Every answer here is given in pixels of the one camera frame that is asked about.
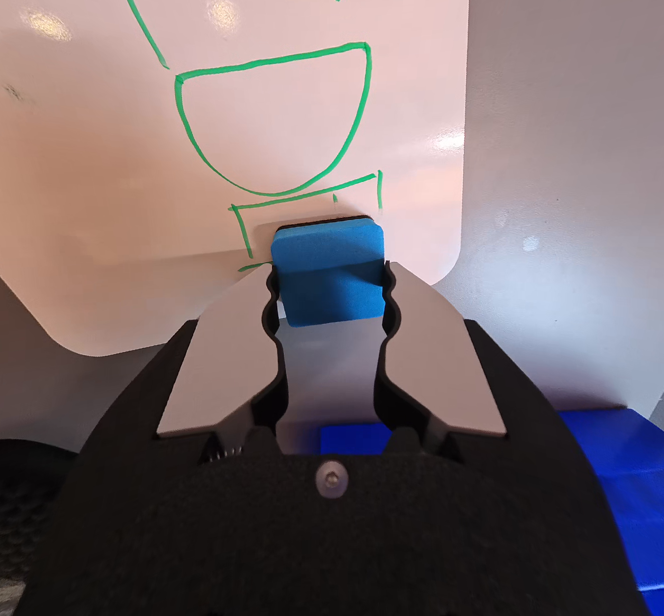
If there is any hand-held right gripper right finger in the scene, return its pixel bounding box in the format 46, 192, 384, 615
373, 260, 507, 453

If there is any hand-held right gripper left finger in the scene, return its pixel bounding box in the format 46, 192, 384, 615
156, 262, 288, 458

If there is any blue foam eraser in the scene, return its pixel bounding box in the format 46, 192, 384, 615
271, 215, 387, 329

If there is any small white whiteboard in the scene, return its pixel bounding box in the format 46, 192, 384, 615
0, 0, 472, 357

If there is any blue plastic bin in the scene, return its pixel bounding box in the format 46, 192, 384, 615
319, 407, 664, 616

